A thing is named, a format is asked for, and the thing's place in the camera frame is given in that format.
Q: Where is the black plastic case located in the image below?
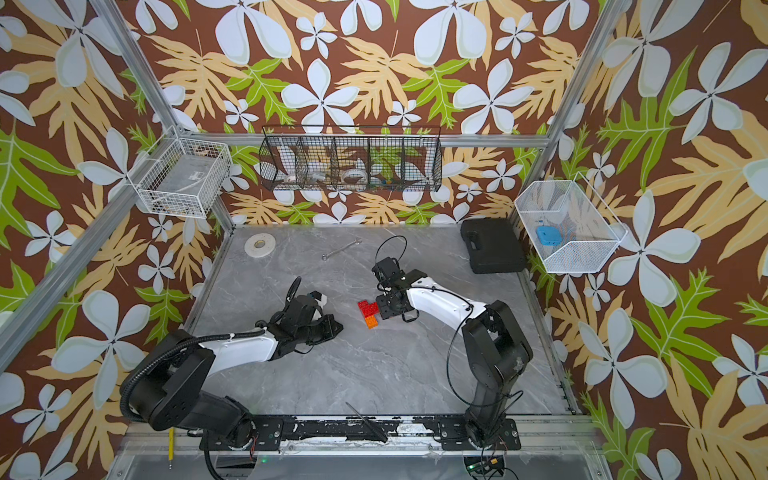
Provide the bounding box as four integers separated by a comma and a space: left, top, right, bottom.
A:
460, 218, 526, 274

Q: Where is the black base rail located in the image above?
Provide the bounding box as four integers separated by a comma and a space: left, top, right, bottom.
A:
199, 413, 522, 452

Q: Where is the aluminium frame post back right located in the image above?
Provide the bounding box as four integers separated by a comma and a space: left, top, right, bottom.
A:
503, 1, 631, 189

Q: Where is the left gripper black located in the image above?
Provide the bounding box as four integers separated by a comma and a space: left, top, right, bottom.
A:
297, 313, 346, 345

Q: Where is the aluminium frame post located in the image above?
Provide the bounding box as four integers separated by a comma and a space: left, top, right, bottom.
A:
503, 1, 631, 189
91, 1, 234, 231

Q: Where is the white wire basket right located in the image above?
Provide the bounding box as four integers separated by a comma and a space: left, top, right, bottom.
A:
515, 174, 628, 276

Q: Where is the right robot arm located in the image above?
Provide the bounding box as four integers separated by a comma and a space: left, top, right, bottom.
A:
372, 257, 533, 448

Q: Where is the blue object in basket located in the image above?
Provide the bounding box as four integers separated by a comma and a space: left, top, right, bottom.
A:
535, 225, 563, 247

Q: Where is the metal combination wrench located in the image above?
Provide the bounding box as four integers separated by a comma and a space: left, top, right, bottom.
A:
321, 238, 362, 261

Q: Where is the red long lego brick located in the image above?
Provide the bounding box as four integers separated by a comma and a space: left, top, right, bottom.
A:
358, 300, 379, 321

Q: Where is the black wire basket centre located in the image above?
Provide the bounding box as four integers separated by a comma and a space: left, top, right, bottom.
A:
255, 125, 444, 192

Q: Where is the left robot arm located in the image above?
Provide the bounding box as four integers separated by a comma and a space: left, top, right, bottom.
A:
120, 291, 344, 447

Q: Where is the orange square lego brick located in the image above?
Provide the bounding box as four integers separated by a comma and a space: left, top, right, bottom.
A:
364, 315, 379, 329

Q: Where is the white wire basket left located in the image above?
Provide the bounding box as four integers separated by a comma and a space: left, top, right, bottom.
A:
128, 127, 232, 219

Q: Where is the white wire basket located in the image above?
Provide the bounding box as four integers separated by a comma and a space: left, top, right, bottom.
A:
515, 174, 628, 276
128, 127, 232, 219

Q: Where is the aluminium frame post back left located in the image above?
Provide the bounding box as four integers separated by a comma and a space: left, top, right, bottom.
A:
91, 1, 234, 231

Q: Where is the white tape roll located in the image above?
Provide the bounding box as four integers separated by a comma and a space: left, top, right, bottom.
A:
244, 233, 277, 259

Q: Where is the yellow handled hex key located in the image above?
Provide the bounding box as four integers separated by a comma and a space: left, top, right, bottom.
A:
167, 427, 175, 470

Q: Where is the black tool on rail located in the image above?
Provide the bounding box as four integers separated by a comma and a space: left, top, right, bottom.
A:
345, 402, 389, 444

